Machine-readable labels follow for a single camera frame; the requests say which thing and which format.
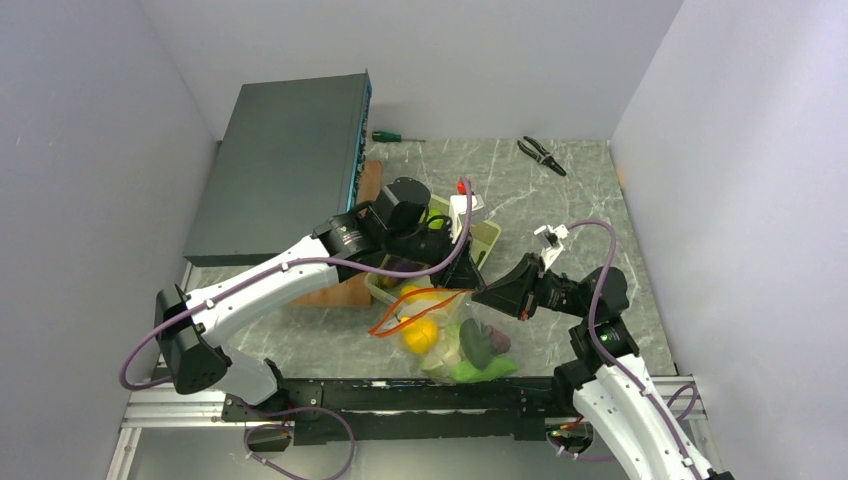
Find wooden board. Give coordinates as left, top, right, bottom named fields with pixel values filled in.
left=289, top=160, right=383, bottom=308

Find dark green vegetable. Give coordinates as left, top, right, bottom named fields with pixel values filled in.
left=459, top=318, right=494, bottom=370

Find white cauliflower with leaves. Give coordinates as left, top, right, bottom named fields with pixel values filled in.
left=419, top=324, right=465, bottom=383

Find black handled pliers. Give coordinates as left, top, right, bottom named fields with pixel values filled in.
left=516, top=136, right=567, bottom=177

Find dark grey metal box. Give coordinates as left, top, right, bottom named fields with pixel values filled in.
left=183, top=72, right=372, bottom=267

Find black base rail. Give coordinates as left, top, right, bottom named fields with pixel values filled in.
left=222, top=377, right=577, bottom=446

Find green handled screwdriver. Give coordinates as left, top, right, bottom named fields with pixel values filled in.
left=371, top=131, right=424, bottom=143

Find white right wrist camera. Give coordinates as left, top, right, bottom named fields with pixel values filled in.
left=533, top=224, right=569, bottom=270

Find clear zip bag orange zipper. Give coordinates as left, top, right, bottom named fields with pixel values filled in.
left=369, top=285, right=519, bottom=384

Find light green perforated basket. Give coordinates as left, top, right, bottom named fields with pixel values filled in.
left=365, top=195, right=502, bottom=305

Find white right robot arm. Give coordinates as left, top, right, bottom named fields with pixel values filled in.
left=472, top=254, right=733, bottom=479

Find dark purple eggplant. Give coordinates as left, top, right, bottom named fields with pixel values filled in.
left=375, top=255, right=428, bottom=289

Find green lime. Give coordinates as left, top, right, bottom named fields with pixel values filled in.
left=423, top=209, right=450, bottom=230

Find green lettuce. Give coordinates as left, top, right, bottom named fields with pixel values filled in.
left=449, top=356, right=518, bottom=384

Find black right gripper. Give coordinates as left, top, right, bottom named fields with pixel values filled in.
left=471, top=251, right=592, bottom=319

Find yellow corn cob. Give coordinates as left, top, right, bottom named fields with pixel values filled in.
left=399, top=285, right=443, bottom=304

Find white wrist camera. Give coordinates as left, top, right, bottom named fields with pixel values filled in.
left=533, top=224, right=569, bottom=270
left=448, top=177, right=487, bottom=238

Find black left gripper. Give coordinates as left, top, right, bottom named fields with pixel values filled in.
left=386, top=217, right=485, bottom=294

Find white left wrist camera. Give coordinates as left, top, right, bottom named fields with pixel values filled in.
left=448, top=177, right=487, bottom=238

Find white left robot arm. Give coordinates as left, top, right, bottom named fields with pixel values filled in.
left=152, top=177, right=484, bottom=420

